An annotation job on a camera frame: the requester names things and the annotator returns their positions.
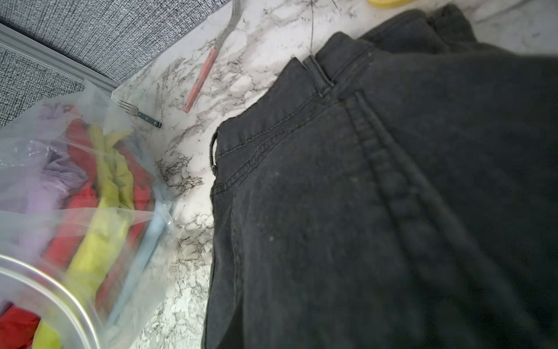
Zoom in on clear plastic vacuum bag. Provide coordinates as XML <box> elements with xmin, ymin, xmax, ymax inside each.
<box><xmin>0</xmin><ymin>80</ymin><xmax>180</xmax><ymax>349</ymax></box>

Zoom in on purple garment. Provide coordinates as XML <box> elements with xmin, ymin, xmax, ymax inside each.
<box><xmin>1</xmin><ymin>103</ymin><xmax>87</xmax><ymax>264</ymax></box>

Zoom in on green handled fork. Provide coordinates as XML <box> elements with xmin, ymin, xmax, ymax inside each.
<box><xmin>118</xmin><ymin>100</ymin><xmax>162</xmax><ymax>128</ymax></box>

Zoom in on yellow plastic tray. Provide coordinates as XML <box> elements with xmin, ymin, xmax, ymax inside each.
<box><xmin>368</xmin><ymin>0</ymin><xmax>416</xmax><ymax>9</ymax></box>

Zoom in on black trousers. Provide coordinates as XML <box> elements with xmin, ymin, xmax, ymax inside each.
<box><xmin>201</xmin><ymin>4</ymin><xmax>557</xmax><ymax>348</ymax></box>

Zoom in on pink handled fork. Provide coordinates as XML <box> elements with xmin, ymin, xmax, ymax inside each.
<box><xmin>183</xmin><ymin>0</ymin><xmax>243</xmax><ymax>113</ymax></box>

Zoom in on colourful folded clothes stack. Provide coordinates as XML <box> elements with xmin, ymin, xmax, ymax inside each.
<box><xmin>0</xmin><ymin>102</ymin><xmax>169</xmax><ymax>349</ymax></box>

